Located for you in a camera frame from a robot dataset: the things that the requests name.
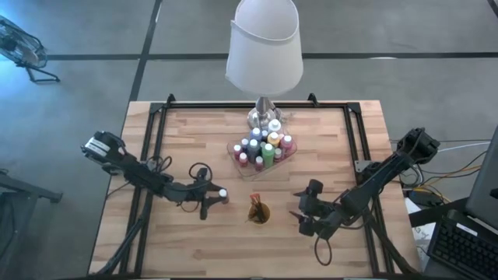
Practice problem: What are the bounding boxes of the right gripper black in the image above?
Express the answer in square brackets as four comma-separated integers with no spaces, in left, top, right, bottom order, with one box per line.
[289,189,335,237]

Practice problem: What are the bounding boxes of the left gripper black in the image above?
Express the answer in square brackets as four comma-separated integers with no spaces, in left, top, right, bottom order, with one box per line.
[177,180,230,221]

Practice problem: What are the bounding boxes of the yellow ribbed cup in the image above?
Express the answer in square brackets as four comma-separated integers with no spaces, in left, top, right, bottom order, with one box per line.
[247,201,272,226]

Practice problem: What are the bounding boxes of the paintbrushes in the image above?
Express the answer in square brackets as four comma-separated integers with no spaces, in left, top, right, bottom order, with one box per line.
[252,198,268,223]

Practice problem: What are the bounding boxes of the large grey paint bottle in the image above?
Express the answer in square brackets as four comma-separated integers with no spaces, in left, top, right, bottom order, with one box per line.
[247,138,261,164]

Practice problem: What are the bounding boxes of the large green paint bottle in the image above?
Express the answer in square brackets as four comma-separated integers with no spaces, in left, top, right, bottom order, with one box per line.
[261,142,277,169]

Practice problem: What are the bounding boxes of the large pink paint bottle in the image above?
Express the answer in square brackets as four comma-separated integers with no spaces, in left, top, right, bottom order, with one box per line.
[280,134,296,156]

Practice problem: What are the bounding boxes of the clear plastic tray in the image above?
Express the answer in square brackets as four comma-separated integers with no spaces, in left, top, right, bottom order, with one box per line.
[226,130,299,180]

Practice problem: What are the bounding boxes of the white paper sheet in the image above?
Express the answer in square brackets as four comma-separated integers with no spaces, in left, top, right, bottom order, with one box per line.
[404,196,437,269]

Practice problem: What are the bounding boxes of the black desk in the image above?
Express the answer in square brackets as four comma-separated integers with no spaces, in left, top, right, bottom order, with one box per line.
[408,196,498,280]

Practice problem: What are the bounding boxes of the white-shade silver table lamp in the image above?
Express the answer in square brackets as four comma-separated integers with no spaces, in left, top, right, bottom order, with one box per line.
[224,0,304,131]

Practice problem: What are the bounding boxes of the black computer keyboard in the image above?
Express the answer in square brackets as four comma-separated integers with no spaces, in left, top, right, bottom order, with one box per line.
[426,217,498,280]

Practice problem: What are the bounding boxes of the computer monitor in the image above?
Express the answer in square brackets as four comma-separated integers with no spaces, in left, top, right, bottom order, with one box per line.
[465,124,498,230]

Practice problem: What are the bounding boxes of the black metal stand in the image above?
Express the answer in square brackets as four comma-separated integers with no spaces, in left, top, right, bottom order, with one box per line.
[0,169,64,280]

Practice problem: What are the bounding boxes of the black floor fan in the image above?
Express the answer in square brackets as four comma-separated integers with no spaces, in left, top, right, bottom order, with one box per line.
[0,14,61,84]

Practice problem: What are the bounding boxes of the clear lamp cord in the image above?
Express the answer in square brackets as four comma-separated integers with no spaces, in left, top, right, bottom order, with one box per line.
[278,110,299,128]

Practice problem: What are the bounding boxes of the black aluminium table frame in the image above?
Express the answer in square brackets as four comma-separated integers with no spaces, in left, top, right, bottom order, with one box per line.
[91,93,419,279]

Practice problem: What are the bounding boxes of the white cable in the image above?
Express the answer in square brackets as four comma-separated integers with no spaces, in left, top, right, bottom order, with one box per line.
[437,142,492,153]

